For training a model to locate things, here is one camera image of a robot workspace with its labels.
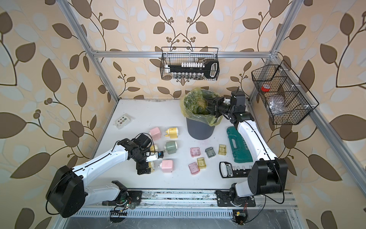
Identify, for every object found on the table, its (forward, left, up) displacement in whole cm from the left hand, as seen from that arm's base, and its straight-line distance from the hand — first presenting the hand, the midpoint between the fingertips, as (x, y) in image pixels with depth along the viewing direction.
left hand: (147, 160), depth 83 cm
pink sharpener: (+17, -3, +1) cm, 18 cm away
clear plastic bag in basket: (+17, -68, +31) cm, 77 cm away
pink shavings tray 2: (-2, -28, -5) cm, 28 cm away
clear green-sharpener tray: (+8, -39, -5) cm, 40 cm away
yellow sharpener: (+18, -14, +2) cm, 23 cm away
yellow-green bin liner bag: (+26, -27, +20) cm, 43 cm away
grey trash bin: (+24, -31, -5) cm, 40 cm away
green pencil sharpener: (+8, -14, +2) cm, 16 cm away
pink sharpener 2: (-4, -13, +2) cm, 13 cm away
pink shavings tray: (+8, -29, -5) cm, 30 cm away
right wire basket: (+21, -75, +30) cm, 84 cm away
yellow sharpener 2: (-4, -4, +2) cm, 6 cm away
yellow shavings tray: (+10, -47, -5) cm, 48 cm away
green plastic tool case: (+6, -57, 0) cm, 57 cm away
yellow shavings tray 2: (+1, -32, -5) cm, 33 cm away
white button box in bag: (+31, +24, -3) cm, 39 cm away
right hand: (+22, -32, +27) cm, 48 cm away
